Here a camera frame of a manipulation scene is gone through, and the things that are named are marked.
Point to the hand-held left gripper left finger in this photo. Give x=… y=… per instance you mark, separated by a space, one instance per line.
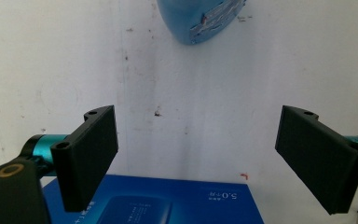
x=84 y=158

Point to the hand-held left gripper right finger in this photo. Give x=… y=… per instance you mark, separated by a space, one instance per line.
x=320 y=158

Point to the blue box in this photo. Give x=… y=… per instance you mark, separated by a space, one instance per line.
x=180 y=202

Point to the blue rounded object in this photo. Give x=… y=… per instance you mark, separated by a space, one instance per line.
x=195 y=18

